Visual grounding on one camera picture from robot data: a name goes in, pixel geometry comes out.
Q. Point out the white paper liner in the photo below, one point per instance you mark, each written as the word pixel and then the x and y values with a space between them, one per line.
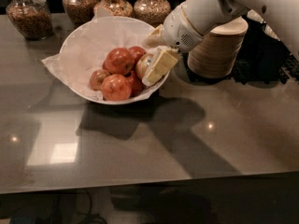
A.
pixel 90 44

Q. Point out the red apple middle low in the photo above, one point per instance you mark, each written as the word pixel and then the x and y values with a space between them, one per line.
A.
pixel 136 84

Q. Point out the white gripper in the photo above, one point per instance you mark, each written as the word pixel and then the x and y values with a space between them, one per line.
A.
pixel 178 29

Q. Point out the red apple front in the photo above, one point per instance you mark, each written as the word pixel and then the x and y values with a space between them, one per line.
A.
pixel 116 88

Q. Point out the small red apple left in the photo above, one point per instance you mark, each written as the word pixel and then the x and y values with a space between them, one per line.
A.
pixel 97 78

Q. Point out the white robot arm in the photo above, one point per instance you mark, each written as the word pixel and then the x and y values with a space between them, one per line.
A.
pixel 281 15

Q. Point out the black rubber mat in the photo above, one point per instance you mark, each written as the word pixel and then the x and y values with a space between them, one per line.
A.
pixel 260 58

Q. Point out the glass jar far left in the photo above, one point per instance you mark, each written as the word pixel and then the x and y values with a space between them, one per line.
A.
pixel 31 18

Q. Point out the front stack paper bowls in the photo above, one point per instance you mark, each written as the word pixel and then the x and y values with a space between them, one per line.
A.
pixel 215 56

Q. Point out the glass jar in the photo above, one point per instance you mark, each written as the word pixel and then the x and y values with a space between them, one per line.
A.
pixel 31 18
pixel 79 11
pixel 153 12
pixel 114 7

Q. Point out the yellow-red apple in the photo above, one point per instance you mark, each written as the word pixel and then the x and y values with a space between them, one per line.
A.
pixel 142 65

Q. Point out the white bowl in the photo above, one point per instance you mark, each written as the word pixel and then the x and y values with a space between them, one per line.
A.
pixel 81 52

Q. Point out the red apple top centre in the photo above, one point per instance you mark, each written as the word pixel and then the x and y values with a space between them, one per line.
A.
pixel 119 61

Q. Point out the red apple back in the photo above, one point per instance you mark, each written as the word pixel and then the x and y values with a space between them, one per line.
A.
pixel 137 52

